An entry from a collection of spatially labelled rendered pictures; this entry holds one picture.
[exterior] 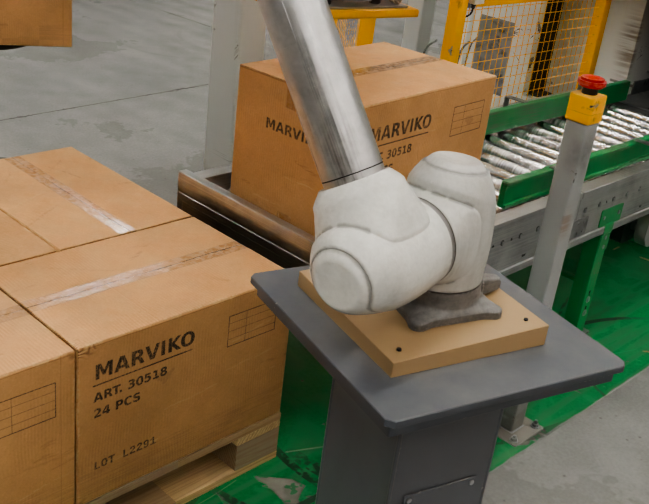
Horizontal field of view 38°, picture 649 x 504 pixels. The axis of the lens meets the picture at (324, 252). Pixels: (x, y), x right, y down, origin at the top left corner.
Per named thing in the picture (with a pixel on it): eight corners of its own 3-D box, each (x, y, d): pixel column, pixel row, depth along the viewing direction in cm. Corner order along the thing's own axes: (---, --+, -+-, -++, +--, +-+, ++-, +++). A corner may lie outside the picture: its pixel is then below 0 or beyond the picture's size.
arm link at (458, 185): (500, 273, 167) (523, 158, 157) (448, 309, 154) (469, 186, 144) (424, 242, 176) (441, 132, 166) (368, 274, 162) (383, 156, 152)
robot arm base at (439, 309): (523, 315, 166) (529, 287, 163) (413, 333, 157) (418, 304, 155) (469, 267, 181) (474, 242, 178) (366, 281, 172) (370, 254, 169)
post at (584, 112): (505, 415, 277) (584, 88, 235) (524, 426, 273) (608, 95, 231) (492, 423, 273) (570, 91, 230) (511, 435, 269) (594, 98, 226)
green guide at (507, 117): (605, 93, 417) (610, 73, 413) (626, 100, 410) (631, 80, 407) (363, 150, 309) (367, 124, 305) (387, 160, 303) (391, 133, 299)
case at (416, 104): (366, 166, 297) (384, 41, 280) (470, 208, 275) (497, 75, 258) (228, 208, 255) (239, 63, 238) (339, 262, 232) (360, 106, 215)
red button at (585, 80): (584, 87, 235) (587, 72, 233) (608, 95, 231) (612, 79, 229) (569, 91, 230) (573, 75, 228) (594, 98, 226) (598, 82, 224)
